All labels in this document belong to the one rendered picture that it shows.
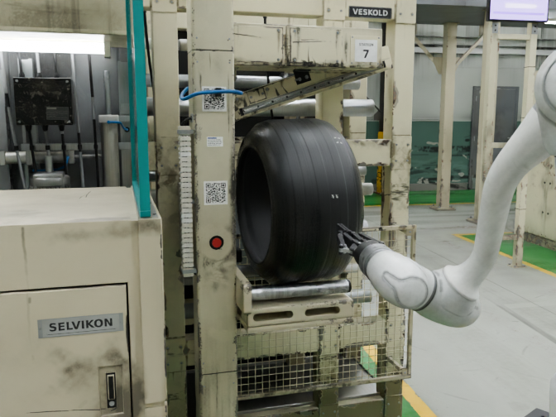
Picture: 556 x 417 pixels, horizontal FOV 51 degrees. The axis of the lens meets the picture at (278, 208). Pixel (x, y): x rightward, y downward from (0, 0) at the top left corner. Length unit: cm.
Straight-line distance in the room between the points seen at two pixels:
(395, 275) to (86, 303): 64
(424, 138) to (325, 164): 1039
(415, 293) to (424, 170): 1090
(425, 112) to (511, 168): 1099
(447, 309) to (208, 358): 88
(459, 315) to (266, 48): 118
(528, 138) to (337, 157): 73
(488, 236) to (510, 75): 1173
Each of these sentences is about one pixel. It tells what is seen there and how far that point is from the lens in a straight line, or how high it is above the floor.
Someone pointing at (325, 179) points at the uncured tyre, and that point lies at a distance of 173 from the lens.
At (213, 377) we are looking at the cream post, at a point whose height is 61.
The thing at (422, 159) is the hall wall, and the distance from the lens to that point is 1213.
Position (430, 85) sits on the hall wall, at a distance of 1225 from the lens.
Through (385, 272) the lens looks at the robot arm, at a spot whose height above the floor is 111.
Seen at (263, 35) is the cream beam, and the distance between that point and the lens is 213.
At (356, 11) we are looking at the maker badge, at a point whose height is 190.
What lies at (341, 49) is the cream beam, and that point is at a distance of 222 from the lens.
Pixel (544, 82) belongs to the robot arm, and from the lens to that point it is 98.
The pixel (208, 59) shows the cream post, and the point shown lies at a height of 163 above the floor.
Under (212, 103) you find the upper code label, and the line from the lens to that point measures 181.
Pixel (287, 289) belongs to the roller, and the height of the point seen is 91.
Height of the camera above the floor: 145
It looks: 9 degrees down
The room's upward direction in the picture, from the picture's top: straight up
